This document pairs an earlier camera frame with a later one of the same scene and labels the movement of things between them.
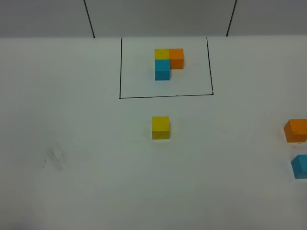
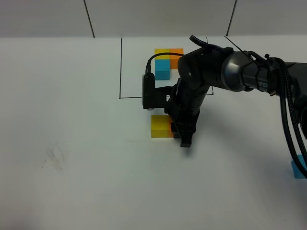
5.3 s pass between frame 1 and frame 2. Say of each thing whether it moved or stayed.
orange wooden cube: moved
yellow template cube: stayed
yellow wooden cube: stayed
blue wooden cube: stayed
